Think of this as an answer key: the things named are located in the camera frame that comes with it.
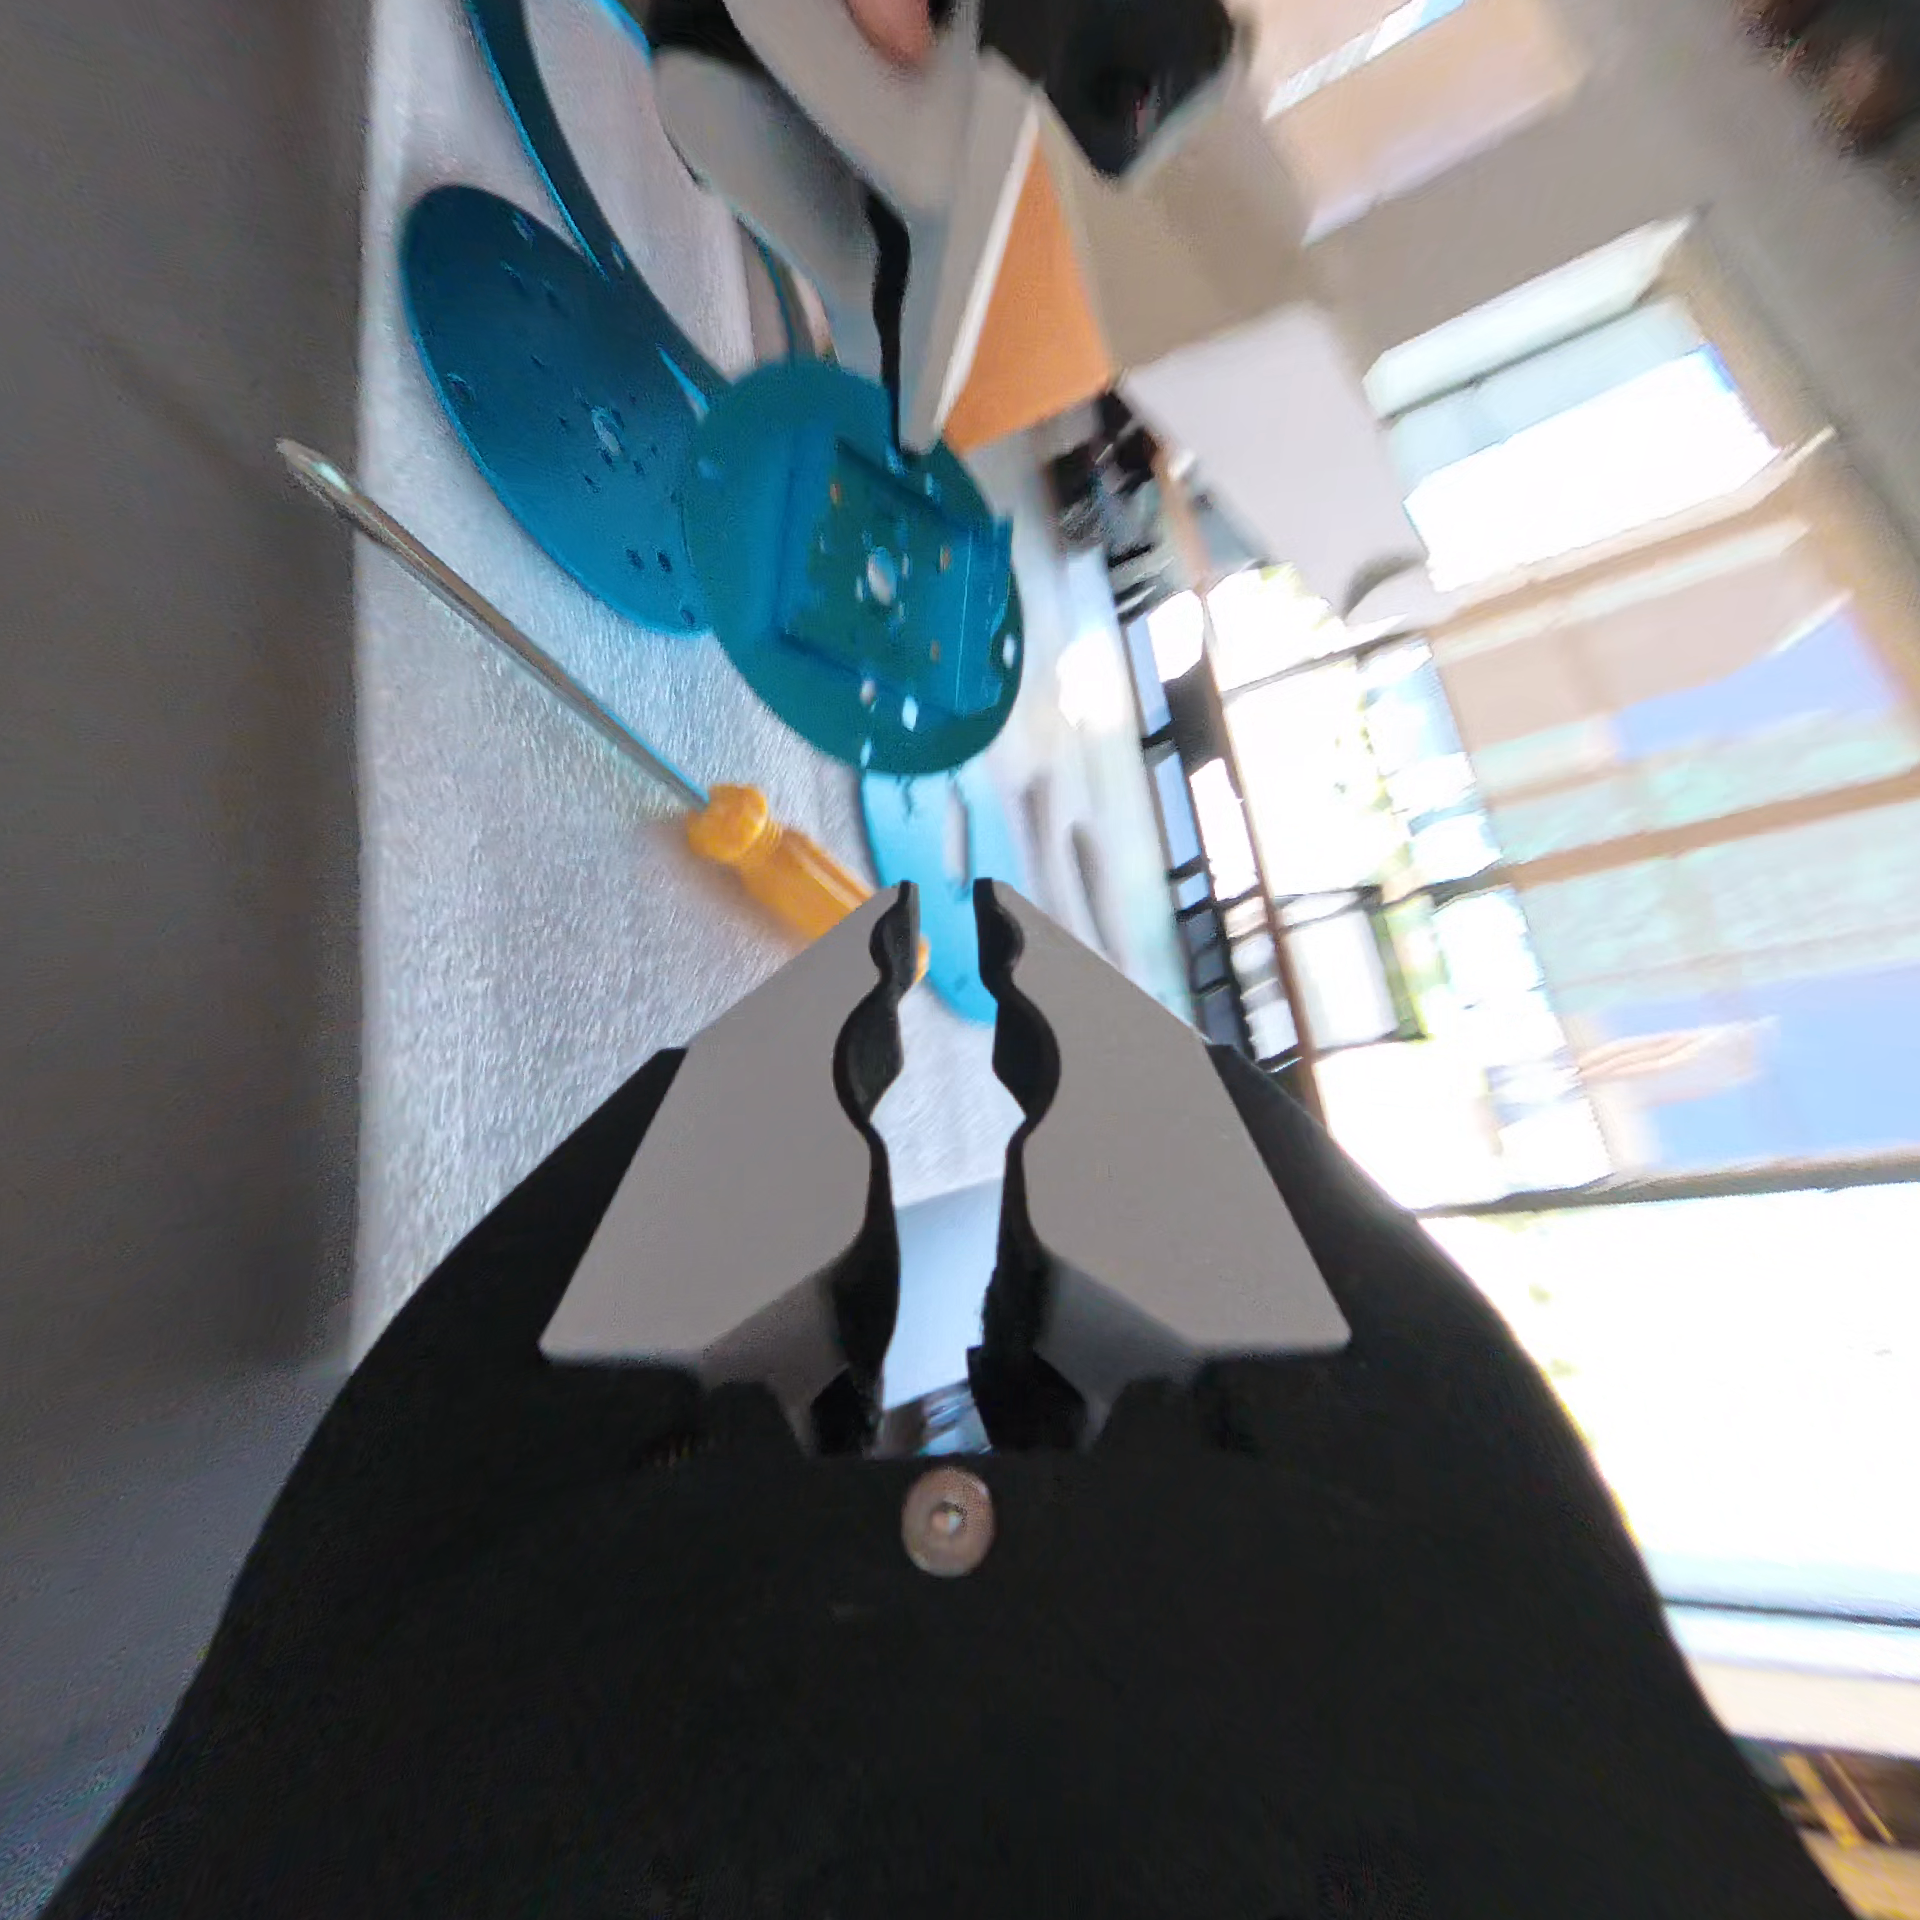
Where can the person's left hand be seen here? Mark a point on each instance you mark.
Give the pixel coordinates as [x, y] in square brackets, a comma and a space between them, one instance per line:
[897, 24]

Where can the black metal shelf rack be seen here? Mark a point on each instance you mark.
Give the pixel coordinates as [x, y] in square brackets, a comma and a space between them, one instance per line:
[1103, 493]

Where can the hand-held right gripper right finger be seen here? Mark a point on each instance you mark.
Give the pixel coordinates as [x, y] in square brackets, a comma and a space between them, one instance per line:
[1163, 1184]

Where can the large window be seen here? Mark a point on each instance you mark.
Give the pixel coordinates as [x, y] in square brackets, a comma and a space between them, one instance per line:
[1652, 451]

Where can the dark grey desk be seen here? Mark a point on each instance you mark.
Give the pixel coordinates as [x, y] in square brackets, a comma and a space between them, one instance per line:
[150, 750]

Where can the white foam sheet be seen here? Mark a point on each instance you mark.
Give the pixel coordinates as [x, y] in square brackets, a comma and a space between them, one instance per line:
[495, 973]

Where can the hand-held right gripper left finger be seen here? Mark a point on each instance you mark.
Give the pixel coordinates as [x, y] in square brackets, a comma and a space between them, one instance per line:
[722, 1184]

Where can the orange partition panel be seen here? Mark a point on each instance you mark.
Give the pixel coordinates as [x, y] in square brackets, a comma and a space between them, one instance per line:
[1036, 330]

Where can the blue disc with rectangular slot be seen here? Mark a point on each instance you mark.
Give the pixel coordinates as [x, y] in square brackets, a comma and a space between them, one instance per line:
[916, 838]

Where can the blue metal disc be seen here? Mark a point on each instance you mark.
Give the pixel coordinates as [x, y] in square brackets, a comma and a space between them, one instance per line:
[524, 90]
[510, 376]

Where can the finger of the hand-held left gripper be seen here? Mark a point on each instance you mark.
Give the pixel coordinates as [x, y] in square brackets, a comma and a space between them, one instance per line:
[962, 224]
[764, 194]

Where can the blue disc with square plate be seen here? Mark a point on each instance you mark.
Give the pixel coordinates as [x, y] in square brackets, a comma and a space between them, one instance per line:
[780, 661]

